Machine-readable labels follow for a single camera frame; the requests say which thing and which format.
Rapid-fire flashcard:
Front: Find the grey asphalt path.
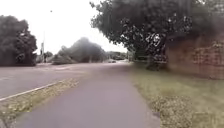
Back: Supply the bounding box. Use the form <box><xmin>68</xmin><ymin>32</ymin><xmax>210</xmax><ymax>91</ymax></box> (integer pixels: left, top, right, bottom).
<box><xmin>12</xmin><ymin>63</ymin><xmax>162</xmax><ymax>128</ymax></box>

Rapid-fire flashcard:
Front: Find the large dark tree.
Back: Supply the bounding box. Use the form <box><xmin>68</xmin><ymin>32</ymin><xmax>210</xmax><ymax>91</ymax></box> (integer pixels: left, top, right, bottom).
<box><xmin>89</xmin><ymin>0</ymin><xmax>224</xmax><ymax>72</ymax></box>

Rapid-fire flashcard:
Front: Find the grass verge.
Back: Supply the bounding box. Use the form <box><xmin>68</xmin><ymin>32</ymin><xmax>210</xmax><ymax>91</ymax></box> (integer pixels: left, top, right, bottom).
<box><xmin>128</xmin><ymin>63</ymin><xmax>224</xmax><ymax>128</ymax></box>

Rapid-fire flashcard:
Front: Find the grey asphalt road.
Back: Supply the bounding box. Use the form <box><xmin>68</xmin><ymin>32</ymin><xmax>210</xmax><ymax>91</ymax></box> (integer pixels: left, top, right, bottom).
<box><xmin>0</xmin><ymin>61</ymin><xmax>129</xmax><ymax>99</ymax></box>

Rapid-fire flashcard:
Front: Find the pale kerb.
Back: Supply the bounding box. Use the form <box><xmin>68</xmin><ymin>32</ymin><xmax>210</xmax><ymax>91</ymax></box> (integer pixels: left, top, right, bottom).
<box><xmin>0</xmin><ymin>79</ymin><xmax>67</xmax><ymax>103</ymax></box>

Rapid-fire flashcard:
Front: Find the grass strip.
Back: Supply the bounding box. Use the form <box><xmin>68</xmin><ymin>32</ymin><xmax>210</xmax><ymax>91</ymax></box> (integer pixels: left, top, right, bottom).
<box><xmin>0</xmin><ymin>77</ymin><xmax>80</xmax><ymax>128</ymax></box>

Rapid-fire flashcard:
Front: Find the lamp post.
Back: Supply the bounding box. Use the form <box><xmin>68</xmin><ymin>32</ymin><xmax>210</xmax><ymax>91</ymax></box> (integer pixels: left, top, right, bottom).
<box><xmin>40</xmin><ymin>9</ymin><xmax>54</xmax><ymax>64</ymax></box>

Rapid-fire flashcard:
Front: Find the red brick wall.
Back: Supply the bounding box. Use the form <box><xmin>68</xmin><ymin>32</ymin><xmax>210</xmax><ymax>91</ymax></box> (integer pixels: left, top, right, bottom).
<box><xmin>165</xmin><ymin>32</ymin><xmax>224</xmax><ymax>80</ymax></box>

